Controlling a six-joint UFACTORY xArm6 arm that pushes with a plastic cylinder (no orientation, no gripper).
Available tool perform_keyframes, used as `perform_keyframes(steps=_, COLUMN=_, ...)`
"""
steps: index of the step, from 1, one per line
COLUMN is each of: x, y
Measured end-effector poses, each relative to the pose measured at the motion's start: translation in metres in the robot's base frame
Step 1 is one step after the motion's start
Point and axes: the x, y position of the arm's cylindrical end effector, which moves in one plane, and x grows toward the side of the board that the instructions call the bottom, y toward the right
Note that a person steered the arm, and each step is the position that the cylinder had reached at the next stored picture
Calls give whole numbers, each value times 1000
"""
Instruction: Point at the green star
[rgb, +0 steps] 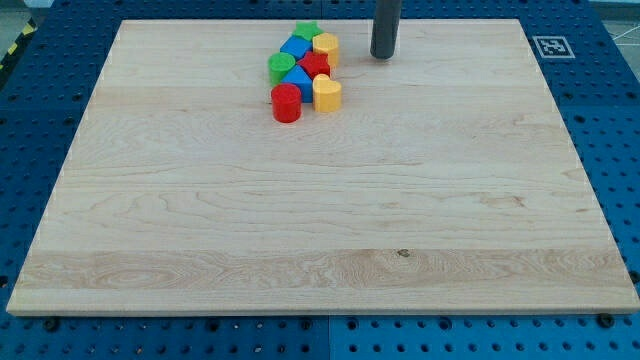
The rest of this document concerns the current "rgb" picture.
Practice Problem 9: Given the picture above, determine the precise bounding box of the red cylinder block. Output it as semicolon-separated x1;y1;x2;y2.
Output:
271;83;302;123

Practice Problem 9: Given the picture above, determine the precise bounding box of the green cylinder block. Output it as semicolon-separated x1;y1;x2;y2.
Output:
267;52;297;87

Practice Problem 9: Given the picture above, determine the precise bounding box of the grey cylindrical pointer rod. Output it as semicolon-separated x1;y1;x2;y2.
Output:
370;0;402;60

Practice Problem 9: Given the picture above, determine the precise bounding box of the yellow black hazard tape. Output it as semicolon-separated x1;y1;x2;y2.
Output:
1;18;38;72

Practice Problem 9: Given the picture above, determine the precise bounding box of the light wooden board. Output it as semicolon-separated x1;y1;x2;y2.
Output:
7;19;639;316

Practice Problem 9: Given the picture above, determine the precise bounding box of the yellow hexagon block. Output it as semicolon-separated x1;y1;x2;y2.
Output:
312;32;340;68

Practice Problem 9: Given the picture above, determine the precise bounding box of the blue triangle block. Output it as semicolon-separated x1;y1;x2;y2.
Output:
282;65;313;103

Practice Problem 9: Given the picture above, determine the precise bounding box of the blue cube block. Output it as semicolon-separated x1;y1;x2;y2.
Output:
280;35;313;61

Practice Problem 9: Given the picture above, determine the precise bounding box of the green star block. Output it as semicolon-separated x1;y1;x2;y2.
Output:
292;20;324;41

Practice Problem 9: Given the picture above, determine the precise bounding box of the yellow heart block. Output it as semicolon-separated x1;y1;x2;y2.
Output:
312;74;342;113

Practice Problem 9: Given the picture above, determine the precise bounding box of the red star block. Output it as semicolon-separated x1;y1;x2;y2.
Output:
297;51;331;80

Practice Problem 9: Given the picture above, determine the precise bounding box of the white fiducial marker tag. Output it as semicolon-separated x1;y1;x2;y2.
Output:
532;35;575;59

